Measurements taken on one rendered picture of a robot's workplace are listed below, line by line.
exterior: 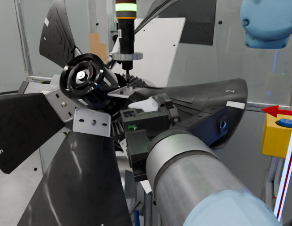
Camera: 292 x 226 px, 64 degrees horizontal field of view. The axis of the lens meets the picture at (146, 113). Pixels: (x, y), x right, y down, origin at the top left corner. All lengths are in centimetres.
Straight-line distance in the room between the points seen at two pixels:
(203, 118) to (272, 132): 42
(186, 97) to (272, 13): 23
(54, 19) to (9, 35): 506
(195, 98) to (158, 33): 49
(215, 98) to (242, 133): 80
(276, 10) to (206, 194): 24
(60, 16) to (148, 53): 32
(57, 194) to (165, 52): 58
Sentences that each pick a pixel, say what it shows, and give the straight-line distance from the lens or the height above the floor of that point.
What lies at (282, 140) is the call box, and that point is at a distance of 74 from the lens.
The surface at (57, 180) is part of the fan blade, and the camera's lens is 53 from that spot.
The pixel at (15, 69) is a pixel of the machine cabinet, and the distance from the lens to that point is 591.
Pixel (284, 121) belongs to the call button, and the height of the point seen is 108.
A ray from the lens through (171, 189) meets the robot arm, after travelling 20.
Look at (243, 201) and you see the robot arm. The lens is 18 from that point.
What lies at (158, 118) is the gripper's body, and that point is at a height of 121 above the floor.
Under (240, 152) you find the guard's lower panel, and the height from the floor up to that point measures 73.
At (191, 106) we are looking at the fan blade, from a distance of 46.
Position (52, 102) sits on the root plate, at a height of 114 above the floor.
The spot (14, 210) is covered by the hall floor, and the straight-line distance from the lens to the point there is 222.
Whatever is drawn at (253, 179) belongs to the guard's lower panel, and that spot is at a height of 59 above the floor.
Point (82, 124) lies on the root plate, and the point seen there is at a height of 111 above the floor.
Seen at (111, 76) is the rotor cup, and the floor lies 122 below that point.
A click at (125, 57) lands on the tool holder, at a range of 51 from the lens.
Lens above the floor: 132
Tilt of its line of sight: 19 degrees down
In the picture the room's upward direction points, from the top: straight up
